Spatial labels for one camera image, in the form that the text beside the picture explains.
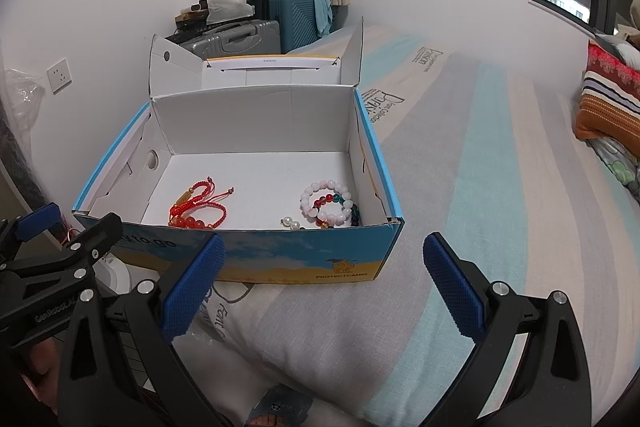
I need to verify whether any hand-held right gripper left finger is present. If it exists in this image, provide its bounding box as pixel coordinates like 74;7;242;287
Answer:
57;234;227;427

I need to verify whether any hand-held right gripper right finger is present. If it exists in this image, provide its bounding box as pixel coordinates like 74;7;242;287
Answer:
423;232;594;427

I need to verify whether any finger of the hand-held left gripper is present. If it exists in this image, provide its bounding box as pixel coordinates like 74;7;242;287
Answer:
0;202;62;264
0;212;124;289

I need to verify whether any red bead bracelet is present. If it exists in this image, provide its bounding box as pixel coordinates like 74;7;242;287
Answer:
169;215;207;231

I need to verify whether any red woven bracelet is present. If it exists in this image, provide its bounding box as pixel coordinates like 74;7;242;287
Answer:
170;177;218;217
199;188;237;229

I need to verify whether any multicolour glass bead bracelet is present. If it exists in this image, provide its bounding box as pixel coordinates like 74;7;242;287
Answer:
315;191;362;229

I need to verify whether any pink bead bracelet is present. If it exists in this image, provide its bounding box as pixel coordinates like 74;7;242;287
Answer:
299;179;354;228

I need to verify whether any blue and yellow cardboard box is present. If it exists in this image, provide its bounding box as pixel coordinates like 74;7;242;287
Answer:
72;17;405;284

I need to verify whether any white round appliance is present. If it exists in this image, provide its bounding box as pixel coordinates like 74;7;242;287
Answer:
94;253;162;299

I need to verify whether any crumpled plastic wrap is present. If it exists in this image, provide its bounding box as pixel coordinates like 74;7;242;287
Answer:
0;67;47;134

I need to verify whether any striped bed sheet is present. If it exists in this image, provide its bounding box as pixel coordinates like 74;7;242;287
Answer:
172;24;640;427

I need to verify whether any person's foot in sandal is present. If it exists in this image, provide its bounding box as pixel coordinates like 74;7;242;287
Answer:
246;383;315;427

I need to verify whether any floral blanket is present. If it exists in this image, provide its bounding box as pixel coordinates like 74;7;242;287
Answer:
589;136;640;204

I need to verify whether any grey suitcase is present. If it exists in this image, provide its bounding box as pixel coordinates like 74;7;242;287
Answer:
170;19;282;61

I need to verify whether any striped pillow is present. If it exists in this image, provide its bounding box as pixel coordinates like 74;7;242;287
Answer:
574;41;640;144

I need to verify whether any clear plastic bag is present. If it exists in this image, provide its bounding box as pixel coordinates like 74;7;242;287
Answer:
206;0;255;26

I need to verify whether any teal suitcase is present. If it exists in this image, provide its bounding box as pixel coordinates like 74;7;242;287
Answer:
248;0;333;56

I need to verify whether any light blue cloth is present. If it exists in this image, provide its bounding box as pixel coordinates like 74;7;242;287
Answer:
306;0;334;36

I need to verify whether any white wall socket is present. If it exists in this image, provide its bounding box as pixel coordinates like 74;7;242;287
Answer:
47;58;71;94

